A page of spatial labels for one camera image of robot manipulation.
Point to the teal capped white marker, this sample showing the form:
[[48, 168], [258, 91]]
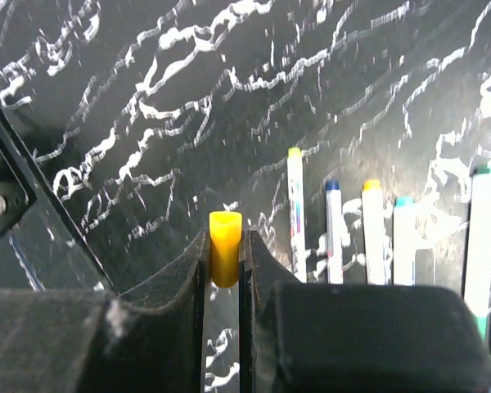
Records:
[[404, 223]]

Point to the yellow pen cap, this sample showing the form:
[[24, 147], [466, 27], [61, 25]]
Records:
[[225, 228]]

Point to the orange capped white marker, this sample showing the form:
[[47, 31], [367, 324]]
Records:
[[374, 232]]

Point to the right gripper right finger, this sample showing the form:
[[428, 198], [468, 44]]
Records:
[[318, 337]]

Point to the green capped white marker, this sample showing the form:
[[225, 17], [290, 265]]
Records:
[[297, 223]]

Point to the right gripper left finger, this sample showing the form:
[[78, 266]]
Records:
[[147, 339]]

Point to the dark green capped marker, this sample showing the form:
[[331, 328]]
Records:
[[477, 285]]

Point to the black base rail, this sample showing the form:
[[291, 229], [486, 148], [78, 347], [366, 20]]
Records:
[[40, 249]]

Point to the dark blue capped marker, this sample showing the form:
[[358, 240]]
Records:
[[334, 232]]

